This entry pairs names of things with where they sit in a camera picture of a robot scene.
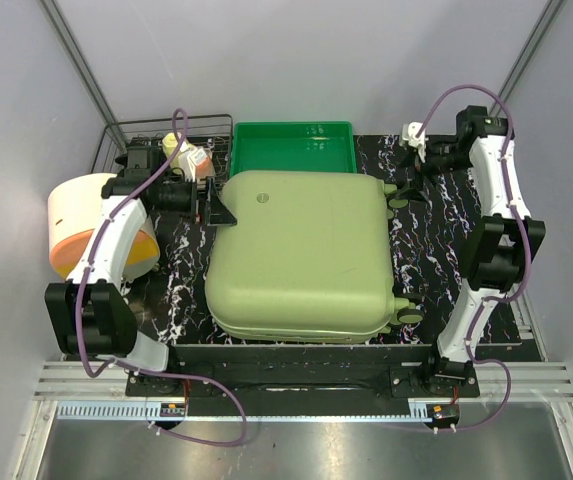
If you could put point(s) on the pink foam cup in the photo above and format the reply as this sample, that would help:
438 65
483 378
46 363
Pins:
204 165

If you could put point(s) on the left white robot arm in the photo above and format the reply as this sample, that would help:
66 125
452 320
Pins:
101 236

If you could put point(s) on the black wire rack basket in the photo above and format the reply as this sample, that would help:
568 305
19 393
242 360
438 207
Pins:
214 131

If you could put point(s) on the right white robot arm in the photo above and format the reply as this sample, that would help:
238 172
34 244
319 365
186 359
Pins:
497 256

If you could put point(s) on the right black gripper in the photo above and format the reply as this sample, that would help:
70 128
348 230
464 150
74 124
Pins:
415 190

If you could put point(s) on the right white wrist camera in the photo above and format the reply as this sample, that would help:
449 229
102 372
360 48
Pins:
413 136

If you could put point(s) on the yellow plastic bottle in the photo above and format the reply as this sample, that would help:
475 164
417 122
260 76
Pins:
174 145

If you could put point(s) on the green plastic tray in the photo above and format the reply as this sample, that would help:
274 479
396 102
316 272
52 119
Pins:
293 146

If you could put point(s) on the green hard-shell suitcase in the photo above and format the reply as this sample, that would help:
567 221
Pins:
308 259

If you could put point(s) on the white orange cylindrical container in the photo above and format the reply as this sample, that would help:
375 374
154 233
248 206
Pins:
73 212

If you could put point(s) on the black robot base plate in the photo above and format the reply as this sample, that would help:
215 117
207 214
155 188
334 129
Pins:
393 370

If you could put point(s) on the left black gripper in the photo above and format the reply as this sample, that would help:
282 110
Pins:
217 213

